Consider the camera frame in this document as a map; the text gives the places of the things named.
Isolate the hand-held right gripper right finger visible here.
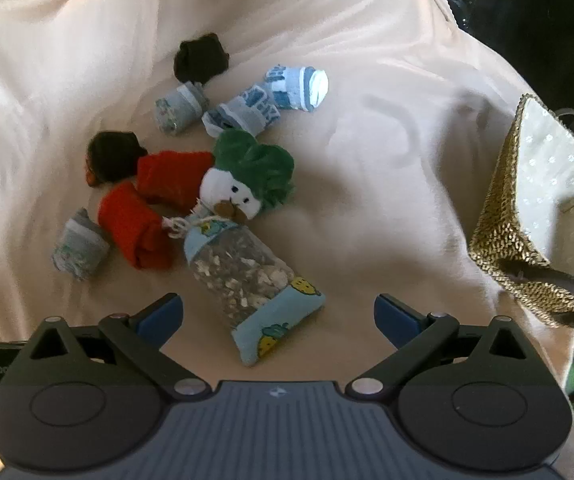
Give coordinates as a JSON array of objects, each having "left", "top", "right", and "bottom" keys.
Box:
[{"left": 344, "top": 294, "right": 565, "bottom": 402}]

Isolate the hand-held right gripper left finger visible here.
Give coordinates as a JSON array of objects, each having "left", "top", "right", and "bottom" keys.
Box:
[{"left": 0, "top": 294, "right": 213, "bottom": 402}]

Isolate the red sock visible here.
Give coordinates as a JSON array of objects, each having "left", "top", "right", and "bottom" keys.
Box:
[
  {"left": 97, "top": 182, "right": 177, "bottom": 271},
  {"left": 136, "top": 150, "right": 216, "bottom": 211}
]

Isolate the dark sock with orange grid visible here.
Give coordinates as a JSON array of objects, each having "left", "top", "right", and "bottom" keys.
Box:
[{"left": 85, "top": 131, "right": 149, "bottom": 188}]

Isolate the woven golden basket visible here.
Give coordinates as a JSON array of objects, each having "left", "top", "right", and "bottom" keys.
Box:
[{"left": 468, "top": 94, "right": 574, "bottom": 330}]

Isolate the blue and white sock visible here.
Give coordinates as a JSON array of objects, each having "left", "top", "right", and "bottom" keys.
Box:
[
  {"left": 201, "top": 84, "right": 282, "bottom": 139},
  {"left": 265, "top": 64, "right": 330, "bottom": 113}
]

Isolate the dark brown sock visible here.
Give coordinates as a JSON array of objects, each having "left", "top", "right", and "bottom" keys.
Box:
[{"left": 173, "top": 33, "right": 231, "bottom": 85}]

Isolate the grey patterned rolled sock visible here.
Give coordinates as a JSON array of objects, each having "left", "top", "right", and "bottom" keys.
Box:
[
  {"left": 154, "top": 81, "right": 207, "bottom": 137},
  {"left": 51, "top": 207, "right": 111, "bottom": 282}
]

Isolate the beige blanket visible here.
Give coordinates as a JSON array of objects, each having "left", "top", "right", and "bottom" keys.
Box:
[{"left": 0, "top": 0, "right": 574, "bottom": 480}]

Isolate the white plush toy green hat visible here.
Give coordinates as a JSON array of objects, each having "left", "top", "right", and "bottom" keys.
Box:
[{"left": 198, "top": 129, "right": 296, "bottom": 222}]

